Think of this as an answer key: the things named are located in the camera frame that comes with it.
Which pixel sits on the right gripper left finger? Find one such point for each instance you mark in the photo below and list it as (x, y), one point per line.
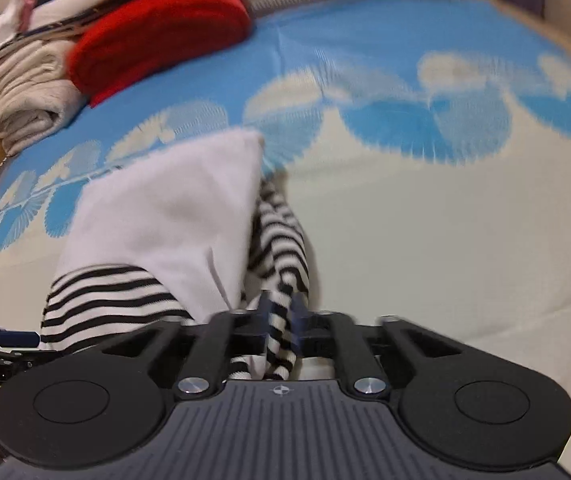
(226, 336)

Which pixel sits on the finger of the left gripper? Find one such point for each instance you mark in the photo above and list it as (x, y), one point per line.
(19, 339)

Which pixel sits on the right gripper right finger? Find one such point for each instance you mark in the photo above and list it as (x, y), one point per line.
(336, 337)

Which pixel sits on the striped hoodie with white vest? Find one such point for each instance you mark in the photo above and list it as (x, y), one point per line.
(181, 235)

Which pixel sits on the stack of folded clothes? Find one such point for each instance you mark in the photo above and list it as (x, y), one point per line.
(85, 5)

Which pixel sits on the blue patterned bed sheet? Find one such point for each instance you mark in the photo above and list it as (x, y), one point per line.
(424, 144)

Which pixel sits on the cream folded blanket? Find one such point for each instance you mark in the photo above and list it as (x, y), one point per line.
(37, 98)

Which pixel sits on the red folded blanket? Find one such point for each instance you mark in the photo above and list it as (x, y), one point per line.
(143, 37)

